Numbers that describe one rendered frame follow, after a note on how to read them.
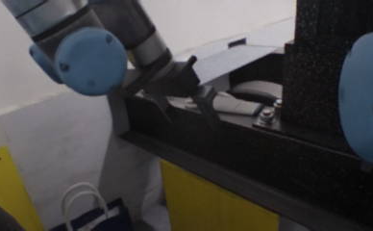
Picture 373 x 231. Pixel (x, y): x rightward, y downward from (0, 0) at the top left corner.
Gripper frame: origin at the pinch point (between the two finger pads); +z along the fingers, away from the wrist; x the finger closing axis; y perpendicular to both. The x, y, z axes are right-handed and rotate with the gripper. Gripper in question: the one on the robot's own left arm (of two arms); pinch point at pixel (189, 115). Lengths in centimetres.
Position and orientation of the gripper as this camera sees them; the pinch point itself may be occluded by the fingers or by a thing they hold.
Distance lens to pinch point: 59.5
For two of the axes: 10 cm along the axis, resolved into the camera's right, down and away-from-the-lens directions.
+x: -7.0, -1.2, 7.1
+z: 4.6, 6.9, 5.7
